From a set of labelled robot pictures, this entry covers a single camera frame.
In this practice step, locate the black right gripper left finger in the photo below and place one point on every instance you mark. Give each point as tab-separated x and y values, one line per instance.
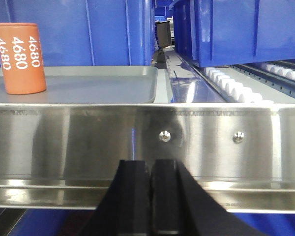
124	210

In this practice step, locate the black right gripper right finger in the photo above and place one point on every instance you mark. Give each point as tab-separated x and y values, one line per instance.
181	207

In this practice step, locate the orange cylindrical capacitor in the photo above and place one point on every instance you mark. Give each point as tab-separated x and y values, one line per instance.
21	58

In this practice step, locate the white roller track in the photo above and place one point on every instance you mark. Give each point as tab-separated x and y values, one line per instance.
234	87
278	70

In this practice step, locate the grey plastic tray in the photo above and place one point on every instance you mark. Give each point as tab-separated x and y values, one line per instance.
92	84

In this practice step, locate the large blue bin right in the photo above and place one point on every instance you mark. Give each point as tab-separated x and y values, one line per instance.
224	32

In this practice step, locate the large blue bin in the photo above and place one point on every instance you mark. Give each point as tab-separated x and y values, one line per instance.
224	32
88	32

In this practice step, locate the large blue bin left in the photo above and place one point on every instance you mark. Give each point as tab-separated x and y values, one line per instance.
88	32

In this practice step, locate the stainless steel shelf rail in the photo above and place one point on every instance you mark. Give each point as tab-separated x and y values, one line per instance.
66	155

